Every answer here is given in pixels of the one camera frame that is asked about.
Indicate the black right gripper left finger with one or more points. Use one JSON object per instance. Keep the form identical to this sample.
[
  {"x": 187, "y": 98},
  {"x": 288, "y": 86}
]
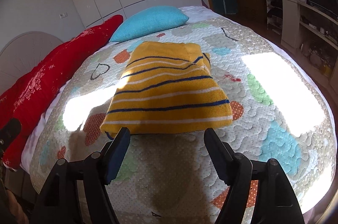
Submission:
[{"x": 58, "y": 201}]

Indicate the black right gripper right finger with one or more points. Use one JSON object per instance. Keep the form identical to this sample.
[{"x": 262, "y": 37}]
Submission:
[{"x": 276, "y": 201}]

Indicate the yellow striped knit sweater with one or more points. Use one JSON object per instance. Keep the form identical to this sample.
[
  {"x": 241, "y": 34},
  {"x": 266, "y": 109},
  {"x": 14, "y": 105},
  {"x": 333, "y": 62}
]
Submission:
[{"x": 167, "y": 88}]

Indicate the red snowflake blanket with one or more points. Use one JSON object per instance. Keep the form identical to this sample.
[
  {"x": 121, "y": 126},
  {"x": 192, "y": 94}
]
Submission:
[{"x": 32, "y": 93}]

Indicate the white round headboard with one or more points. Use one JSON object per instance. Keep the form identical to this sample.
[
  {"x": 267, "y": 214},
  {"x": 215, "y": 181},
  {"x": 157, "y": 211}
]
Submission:
[{"x": 22, "y": 54}]

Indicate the cluttered shelf unit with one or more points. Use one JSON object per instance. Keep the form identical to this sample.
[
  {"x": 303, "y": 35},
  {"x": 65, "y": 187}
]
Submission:
[{"x": 310, "y": 34}]

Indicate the turquoise knit pillow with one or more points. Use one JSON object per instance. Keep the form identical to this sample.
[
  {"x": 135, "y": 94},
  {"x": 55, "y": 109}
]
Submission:
[{"x": 148, "y": 21}]

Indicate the white wall socket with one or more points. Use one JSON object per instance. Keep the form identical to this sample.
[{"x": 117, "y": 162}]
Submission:
[{"x": 63, "y": 15}]

